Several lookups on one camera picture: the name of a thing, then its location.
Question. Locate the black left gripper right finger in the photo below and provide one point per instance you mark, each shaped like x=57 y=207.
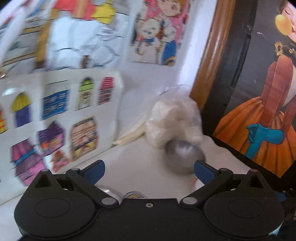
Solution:
x=223 y=188

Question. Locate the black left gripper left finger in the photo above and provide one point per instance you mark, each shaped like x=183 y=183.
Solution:
x=78 y=180

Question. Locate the steel plate underneath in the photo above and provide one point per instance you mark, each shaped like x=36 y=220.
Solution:
x=111 y=193

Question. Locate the round steel bowl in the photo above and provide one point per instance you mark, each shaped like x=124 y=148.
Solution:
x=181 y=155

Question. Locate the white bowl red rim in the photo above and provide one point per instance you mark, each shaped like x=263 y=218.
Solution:
x=197 y=185

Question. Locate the steel plate with sticker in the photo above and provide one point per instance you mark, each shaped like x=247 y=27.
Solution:
x=134 y=195

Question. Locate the white printed tablecloth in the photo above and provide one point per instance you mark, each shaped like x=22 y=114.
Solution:
x=138 y=166

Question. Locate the colourful houses drawing sheet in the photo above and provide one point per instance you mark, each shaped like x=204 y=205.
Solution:
x=55 y=120

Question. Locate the girl in orange dress poster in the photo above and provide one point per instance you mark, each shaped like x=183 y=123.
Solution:
x=259 y=121

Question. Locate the rolled cream paper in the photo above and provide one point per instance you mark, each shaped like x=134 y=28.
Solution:
x=135 y=132

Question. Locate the plastic bag of white rolls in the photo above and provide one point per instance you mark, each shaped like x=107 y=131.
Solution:
x=174 y=115

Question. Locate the line drawing paper sheet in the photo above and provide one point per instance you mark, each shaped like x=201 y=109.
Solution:
x=76 y=43

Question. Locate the cartoon bears drawing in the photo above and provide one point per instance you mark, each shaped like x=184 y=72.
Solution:
x=158 y=31

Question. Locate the wooden door frame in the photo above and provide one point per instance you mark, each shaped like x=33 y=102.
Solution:
x=212 y=54

